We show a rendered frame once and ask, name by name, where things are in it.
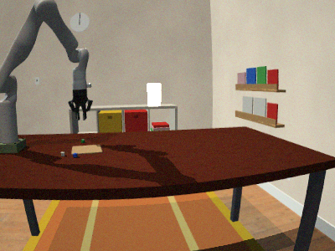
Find tan square mat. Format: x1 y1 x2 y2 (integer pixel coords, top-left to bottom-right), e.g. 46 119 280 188
71 145 102 155

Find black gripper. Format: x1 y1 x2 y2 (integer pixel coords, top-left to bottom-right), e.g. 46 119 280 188
68 89 93 120

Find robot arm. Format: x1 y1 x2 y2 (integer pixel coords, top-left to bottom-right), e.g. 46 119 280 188
0 0 91 143

